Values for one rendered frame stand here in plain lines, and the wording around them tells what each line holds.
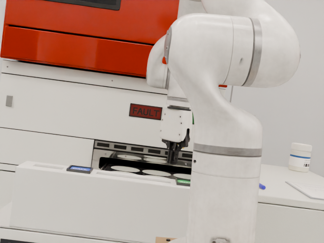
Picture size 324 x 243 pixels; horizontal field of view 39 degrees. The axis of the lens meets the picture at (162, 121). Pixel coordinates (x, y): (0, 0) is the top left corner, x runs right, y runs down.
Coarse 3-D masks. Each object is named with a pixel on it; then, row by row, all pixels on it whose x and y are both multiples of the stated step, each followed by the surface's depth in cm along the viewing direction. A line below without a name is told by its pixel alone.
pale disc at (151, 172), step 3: (144, 171) 157; (147, 171) 158; (150, 171) 159; (153, 171) 159; (156, 171) 160; (159, 171) 161; (150, 174) 153; (153, 174) 154; (156, 174) 154; (159, 174) 155; (162, 174) 156; (165, 174) 157; (168, 174) 158
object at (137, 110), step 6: (132, 108) 166; (138, 108) 166; (144, 108) 166; (150, 108) 166; (156, 108) 166; (132, 114) 166; (138, 114) 166; (144, 114) 166; (150, 114) 167; (156, 114) 167
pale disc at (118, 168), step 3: (114, 168) 155; (117, 168) 156; (120, 168) 156; (123, 168) 157; (126, 168) 158; (129, 168) 159; (132, 168) 160; (135, 168) 161; (126, 171) 152; (129, 171) 153; (132, 171) 154; (135, 171) 155; (138, 171) 155
